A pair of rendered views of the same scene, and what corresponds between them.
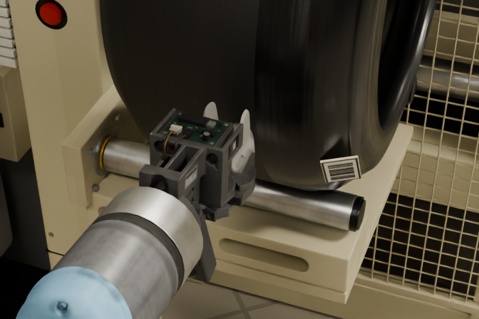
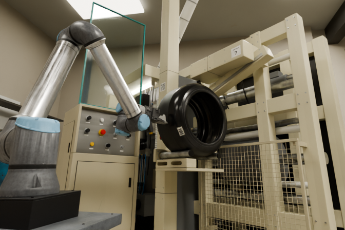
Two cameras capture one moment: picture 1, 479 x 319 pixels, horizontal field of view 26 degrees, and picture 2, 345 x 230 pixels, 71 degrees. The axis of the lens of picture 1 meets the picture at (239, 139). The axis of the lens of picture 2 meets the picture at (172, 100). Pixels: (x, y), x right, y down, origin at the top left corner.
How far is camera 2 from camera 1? 1.44 m
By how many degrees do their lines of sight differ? 63
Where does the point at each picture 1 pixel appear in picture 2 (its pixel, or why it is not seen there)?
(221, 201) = (152, 115)
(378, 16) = (185, 105)
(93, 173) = (157, 156)
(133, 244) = not seen: hidden behind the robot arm
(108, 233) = not seen: hidden behind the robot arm
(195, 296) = not seen: outside the picture
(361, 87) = (181, 114)
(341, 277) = (186, 163)
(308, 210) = (183, 152)
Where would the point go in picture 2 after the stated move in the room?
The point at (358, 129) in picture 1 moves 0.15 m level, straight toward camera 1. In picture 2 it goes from (182, 122) to (168, 118)
